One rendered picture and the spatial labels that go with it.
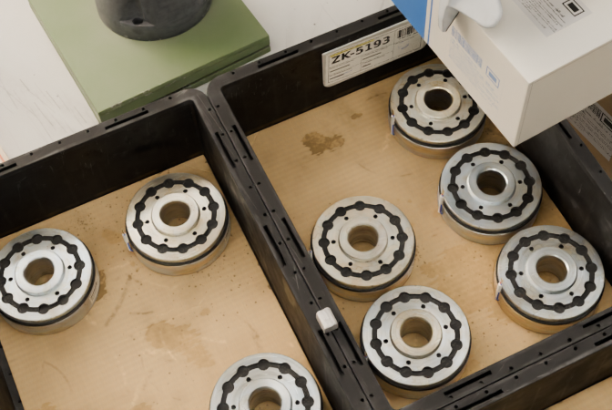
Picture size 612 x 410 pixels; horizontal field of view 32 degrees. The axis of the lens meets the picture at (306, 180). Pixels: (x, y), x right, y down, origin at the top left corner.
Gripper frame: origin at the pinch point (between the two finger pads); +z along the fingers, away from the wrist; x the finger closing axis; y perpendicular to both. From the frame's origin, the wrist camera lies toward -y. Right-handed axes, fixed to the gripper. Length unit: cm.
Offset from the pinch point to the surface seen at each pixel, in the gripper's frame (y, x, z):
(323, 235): 0.4, -18.9, 24.7
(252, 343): 5.5, -30.0, 27.7
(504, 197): 6.5, -1.7, 23.9
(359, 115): -11.5, -7.2, 27.8
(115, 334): -2.3, -41.0, 27.7
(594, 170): 11.1, 4.3, 17.6
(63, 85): -43, -32, 41
